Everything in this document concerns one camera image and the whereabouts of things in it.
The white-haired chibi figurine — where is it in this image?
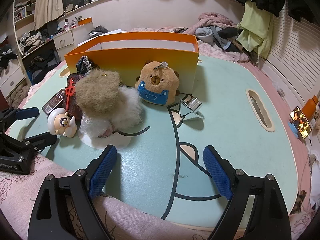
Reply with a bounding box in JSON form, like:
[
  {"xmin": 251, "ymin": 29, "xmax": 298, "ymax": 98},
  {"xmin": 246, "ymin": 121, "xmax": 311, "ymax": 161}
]
[{"xmin": 47, "ymin": 108, "xmax": 77, "ymax": 138}]

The brown answer card box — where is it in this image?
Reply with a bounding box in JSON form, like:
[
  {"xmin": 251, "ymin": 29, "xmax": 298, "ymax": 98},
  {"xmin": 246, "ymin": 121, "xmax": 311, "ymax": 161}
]
[{"xmin": 42, "ymin": 88, "xmax": 65, "ymax": 116}]

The red mahjong tile plush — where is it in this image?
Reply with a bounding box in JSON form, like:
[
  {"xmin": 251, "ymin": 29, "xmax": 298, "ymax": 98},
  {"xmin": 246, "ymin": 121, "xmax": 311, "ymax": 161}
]
[{"xmin": 62, "ymin": 74, "xmax": 84, "ymax": 121}]

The brown fur scrunchie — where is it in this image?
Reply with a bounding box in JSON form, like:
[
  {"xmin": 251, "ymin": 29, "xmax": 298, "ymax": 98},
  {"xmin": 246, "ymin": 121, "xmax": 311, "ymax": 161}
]
[{"xmin": 75, "ymin": 69, "xmax": 121, "ymax": 118}]

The white fur scrunchie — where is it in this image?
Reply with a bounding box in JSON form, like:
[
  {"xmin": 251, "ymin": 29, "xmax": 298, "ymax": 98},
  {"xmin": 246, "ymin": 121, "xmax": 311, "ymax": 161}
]
[{"xmin": 110, "ymin": 86, "xmax": 143, "ymax": 131}]

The capybara plush keychain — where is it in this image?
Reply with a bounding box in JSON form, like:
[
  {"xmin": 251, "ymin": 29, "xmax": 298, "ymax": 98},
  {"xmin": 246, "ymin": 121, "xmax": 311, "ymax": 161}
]
[{"xmin": 135, "ymin": 61, "xmax": 180, "ymax": 106}]

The silver metal clip mirror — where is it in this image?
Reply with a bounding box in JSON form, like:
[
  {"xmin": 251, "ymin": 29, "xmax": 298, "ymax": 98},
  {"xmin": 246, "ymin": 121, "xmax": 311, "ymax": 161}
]
[{"xmin": 179, "ymin": 96, "xmax": 204, "ymax": 120}]

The clear plastic bag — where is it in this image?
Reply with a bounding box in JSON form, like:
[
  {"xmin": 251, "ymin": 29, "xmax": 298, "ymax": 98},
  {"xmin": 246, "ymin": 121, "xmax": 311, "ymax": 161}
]
[{"xmin": 80, "ymin": 114, "xmax": 118, "ymax": 138}]

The pink floral quilt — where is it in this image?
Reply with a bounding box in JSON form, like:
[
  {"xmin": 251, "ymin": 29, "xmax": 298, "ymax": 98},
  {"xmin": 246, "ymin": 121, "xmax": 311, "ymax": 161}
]
[{"xmin": 0, "ymin": 152, "xmax": 313, "ymax": 240}]

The white drawer desk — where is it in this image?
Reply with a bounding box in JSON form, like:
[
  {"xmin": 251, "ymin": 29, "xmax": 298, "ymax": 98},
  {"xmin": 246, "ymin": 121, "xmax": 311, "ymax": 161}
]
[{"xmin": 53, "ymin": 22, "xmax": 94, "ymax": 61}]

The phone on blue stand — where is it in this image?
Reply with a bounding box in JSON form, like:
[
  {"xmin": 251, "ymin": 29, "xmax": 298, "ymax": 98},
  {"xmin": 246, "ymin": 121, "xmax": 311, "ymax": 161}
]
[{"xmin": 288, "ymin": 106, "xmax": 312, "ymax": 139}]

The small orange box on desk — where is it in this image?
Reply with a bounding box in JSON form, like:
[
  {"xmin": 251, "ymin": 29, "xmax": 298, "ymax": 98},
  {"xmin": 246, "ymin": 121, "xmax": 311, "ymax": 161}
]
[{"xmin": 78, "ymin": 17, "xmax": 92, "ymax": 25}]

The orange gradient storage box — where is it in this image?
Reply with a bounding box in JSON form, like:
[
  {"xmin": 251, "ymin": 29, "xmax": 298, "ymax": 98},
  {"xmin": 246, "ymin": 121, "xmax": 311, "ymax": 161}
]
[{"xmin": 65, "ymin": 31, "xmax": 199, "ymax": 94}]

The orange water bottle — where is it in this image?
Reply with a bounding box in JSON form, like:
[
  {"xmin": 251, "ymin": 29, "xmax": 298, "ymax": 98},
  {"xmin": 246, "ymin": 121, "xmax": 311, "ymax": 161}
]
[{"xmin": 302, "ymin": 95, "xmax": 318, "ymax": 121}]

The pile of clothes on bed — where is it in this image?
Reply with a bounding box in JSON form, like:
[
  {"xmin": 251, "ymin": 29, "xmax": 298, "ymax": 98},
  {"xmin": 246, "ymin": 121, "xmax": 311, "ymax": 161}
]
[{"xmin": 175, "ymin": 12, "xmax": 251, "ymax": 63}]

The green hanging cloth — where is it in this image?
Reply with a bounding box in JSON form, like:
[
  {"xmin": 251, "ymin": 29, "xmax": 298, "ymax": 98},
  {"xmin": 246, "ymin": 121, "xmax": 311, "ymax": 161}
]
[{"xmin": 236, "ymin": 0, "xmax": 274, "ymax": 59}]

